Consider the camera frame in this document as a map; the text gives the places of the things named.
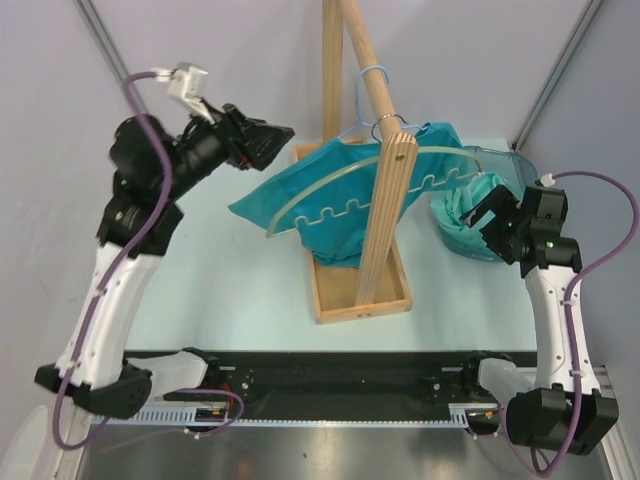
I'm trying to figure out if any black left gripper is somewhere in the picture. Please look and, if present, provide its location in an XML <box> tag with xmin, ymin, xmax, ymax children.
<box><xmin>155</xmin><ymin>97</ymin><xmax>294</xmax><ymax>201</ymax></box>

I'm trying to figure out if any light teal t shirt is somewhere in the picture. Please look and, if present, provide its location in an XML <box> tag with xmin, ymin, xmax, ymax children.
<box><xmin>431</xmin><ymin>173</ymin><xmax>507</xmax><ymax>256</ymax></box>

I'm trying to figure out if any dark teal t shirt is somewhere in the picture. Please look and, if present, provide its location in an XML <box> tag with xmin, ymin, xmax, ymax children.
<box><xmin>229</xmin><ymin>123</ymin><xmax>479</xmax><ymax>268</ymax></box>

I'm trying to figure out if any pale green plastic hanger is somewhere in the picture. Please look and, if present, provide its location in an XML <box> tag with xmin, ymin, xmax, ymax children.
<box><xmin>265</xmin><ymin>123</ymin><xmax>471</xmax><ymax>237</ymax></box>

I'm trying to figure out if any light blue wire hanger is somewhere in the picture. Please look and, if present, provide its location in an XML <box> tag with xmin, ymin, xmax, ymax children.
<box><xmin>334</xmin><ymin>65</ymin><xmax>431</xmax><ymax>146</ymax></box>

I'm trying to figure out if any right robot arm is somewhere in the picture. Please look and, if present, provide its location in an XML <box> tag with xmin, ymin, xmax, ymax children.
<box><xmin>461</xmin><ymin>185</ymin><xmax>619</xmax><ymax>455</ymax></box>

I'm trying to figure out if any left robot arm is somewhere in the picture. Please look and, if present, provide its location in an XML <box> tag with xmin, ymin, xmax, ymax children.
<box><xmin>35</xmin><ymin>103</ymin><xmax>295</xmax><ymax>419</ymax></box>

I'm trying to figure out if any translucent teal plastic bin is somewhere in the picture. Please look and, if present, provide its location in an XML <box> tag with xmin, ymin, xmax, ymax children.
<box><xmin>431</xmin><ymin>146</ymin><xmax>537</xmax><ymax>262</ymax></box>

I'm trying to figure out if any wooden clothes rack stand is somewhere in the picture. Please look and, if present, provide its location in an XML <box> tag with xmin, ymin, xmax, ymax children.
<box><xmin>292</xmin><ymin>0</ymin><xmax>419</xmax><ymax>326</ymax></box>

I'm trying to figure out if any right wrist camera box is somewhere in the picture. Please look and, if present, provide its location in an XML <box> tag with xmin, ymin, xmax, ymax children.
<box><xmin>535</xmin><ymin>173</ymin><xmax>556</xmax><ymax>188</ymax></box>

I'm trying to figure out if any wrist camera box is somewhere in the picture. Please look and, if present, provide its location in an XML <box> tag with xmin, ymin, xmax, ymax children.
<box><xmin>151</xmin><ymin>62</ymin><xmax>213</xmax><ymax>123</ymax></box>
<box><xmin>535</xmin><ymin>173</ymin><xmax>556</xmax><ymax>188</ymax></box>

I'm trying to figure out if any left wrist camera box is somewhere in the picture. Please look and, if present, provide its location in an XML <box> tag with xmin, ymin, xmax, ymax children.
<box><xmin>151</xmin><ymin>62</ymin><xmax>213</xmax><ymax>123</ymax></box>

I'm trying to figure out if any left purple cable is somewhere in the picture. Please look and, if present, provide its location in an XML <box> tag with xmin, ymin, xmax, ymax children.
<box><xmin>51</xmin><ymin>69</ymin><xmax>245</xmax><ymax>451</ymax></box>

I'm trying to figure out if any purple cable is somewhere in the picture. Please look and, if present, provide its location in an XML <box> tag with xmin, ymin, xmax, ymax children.
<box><xmin>469</xmin><ymin>171</ymin><xmax>639</xmax><ymax>474</ymax></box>
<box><xmin>51</xmin><ymin>69</ymin><xmax>245</xmax><ymax>451</ymax></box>

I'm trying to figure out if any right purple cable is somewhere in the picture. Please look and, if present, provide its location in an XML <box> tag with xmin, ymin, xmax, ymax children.
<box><xmin>469</xmin><ymin>171</ymin><xmax>639</xmax><ymax>474</ymax></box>

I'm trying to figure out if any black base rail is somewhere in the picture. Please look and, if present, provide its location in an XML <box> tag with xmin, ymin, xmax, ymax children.
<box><xmin>163</xmin><ymin>351</ymin><xmax>494</xmax><ymax>410</ymax></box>

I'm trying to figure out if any white slotted cable duct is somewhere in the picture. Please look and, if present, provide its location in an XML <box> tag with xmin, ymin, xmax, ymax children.
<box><xmin>112</xmin><ymin>400</ymin><xmax>497</xmax><ymax>429</ymax></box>

